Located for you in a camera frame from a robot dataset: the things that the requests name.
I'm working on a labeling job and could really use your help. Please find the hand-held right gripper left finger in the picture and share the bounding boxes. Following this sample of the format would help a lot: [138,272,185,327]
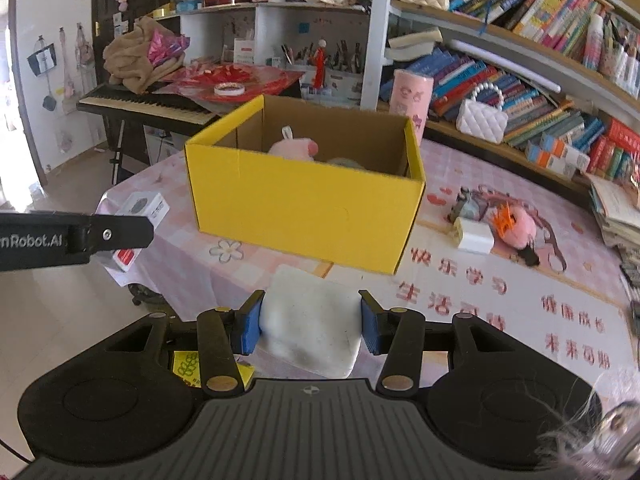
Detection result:
[100,289,266,397]

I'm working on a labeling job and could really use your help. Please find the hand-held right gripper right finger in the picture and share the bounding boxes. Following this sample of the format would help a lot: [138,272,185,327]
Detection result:
[358,289,522,397]

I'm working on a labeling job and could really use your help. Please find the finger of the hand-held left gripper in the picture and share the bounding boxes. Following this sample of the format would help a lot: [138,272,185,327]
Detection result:
[65,214,155,265]

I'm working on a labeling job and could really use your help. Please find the small white and red box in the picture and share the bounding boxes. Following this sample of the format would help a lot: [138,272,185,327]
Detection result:
[97,192,170,274]

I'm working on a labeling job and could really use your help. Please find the white foam block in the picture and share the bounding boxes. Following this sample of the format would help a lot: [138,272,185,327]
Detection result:
[258,264,362,380]

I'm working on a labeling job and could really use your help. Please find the yellow cardboard box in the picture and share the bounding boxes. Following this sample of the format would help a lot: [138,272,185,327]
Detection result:
[183,93,427,276]

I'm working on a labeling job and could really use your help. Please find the pink plush pig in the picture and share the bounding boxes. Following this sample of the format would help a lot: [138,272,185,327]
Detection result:
[268,126,321,162]

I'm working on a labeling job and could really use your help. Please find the yellow printed paper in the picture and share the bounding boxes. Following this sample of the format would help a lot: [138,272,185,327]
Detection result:
[172,349,254,390]

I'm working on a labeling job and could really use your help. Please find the black piano keyboard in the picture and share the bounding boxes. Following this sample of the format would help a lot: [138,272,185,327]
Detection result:
[76,82,224,129]

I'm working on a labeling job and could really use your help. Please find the white plug adapter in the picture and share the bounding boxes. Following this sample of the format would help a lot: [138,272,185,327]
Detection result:
[452,217,495,255]

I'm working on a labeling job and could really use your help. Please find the brown plush cloth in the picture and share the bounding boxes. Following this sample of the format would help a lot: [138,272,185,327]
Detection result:
[102,15,189,95]

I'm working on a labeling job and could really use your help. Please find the hanging tote bag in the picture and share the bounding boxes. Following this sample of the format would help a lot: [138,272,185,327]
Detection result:
[27,34,59,79]

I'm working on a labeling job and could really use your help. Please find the pink foil wrapper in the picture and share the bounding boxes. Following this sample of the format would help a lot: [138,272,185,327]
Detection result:
[147,28,191,67]

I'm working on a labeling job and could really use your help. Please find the red paper decorations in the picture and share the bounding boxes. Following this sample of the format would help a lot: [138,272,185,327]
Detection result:
[162,61,307,106]

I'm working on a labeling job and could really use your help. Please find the white cabinet shelf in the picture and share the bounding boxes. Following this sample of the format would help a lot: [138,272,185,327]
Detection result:
[176,2,372,107]

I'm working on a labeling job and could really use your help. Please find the pink printed cylinder container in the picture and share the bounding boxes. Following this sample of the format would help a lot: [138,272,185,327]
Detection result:
[388,69,435,144]

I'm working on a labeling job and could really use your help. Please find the white quilted pearl handbag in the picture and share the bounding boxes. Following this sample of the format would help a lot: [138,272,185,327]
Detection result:
[455,82,510,145]

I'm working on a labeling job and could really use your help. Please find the orange and white carton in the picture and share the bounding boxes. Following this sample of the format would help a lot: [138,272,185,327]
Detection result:
[537,137,592,171]
[524,147,579,180]

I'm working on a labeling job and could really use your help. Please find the fuzzy pale fur trim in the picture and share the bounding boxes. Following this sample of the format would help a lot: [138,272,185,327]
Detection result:
[537,374,640,480]

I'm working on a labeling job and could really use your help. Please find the desktop pen holders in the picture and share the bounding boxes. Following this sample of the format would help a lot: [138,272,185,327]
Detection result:
[272,41,364,94]

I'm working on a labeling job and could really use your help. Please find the red figurine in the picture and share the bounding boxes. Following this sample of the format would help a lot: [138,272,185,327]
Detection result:
[310,38,329,94]

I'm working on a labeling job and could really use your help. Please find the row of leaning blue books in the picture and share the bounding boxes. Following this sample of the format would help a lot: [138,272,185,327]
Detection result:
[379,44,609,154]

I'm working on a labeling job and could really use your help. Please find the stack of papers and notebooks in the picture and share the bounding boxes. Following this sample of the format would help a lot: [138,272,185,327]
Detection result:
[587,172,640,262]

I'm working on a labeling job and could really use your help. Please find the thick white book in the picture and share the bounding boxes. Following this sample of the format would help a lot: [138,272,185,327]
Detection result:
[387,28,444,61]

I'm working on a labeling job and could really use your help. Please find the white paper tube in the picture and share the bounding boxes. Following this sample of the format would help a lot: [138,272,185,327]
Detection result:
[449,37,564,95]

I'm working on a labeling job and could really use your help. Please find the row of red dictionaries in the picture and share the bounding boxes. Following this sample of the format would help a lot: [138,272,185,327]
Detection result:
[584,118,640,181]

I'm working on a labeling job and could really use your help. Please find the colourful striped bottle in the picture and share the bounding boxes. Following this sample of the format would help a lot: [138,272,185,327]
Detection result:
[582,12,606,72]

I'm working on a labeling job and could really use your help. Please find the row of colourful upright books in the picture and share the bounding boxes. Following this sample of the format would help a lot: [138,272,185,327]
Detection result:
[447,0,610,57]

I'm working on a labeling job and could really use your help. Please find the group of marker pens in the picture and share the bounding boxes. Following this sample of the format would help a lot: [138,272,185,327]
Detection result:
[600,14,640,102]

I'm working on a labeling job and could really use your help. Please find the grey metal keychain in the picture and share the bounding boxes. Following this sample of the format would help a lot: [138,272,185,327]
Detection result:
[447,187,489,222]

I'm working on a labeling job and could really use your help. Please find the small pink plush keychain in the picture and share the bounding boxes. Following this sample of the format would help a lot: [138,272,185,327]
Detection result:
[499,207,542,267]

